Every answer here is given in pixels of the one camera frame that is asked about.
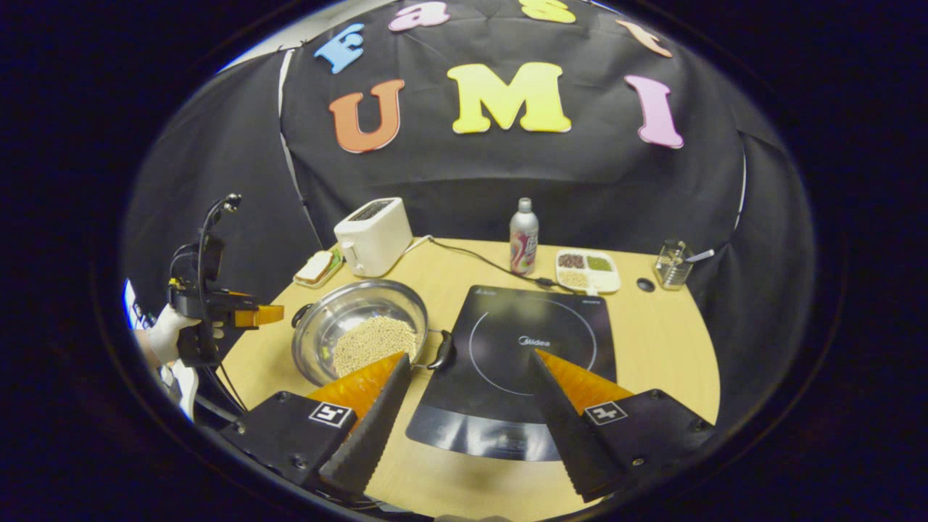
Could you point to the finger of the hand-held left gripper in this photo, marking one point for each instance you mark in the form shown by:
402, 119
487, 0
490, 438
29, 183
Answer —
264, 315

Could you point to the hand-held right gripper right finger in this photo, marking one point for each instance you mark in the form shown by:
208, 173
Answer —
569, 428

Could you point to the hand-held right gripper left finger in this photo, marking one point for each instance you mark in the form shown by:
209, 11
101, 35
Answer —
370, 428

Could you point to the black induction cooktop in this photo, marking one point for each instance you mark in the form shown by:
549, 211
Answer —
500, 391

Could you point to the pile of soybeans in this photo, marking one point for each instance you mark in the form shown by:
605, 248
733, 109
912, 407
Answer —
373, 344

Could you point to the lettuce sandwich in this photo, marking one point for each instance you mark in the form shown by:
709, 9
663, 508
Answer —
314, 267

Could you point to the white sandwich tray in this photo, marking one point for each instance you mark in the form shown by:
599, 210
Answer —
328, 275

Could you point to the white toaster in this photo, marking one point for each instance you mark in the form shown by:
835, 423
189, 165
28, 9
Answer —
373, 239

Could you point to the small portion of soybeans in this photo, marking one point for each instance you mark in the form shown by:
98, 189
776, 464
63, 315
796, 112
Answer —
573, 278

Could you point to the white divided tray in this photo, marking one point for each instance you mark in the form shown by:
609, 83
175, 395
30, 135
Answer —
609, 279

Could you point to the portion of green beans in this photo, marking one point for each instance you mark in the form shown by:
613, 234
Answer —
599, 263

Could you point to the portion of dark red beans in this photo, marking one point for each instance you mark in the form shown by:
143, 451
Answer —
571, 260

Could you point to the aluminium drink bottle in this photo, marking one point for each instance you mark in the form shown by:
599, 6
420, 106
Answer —
523, 239

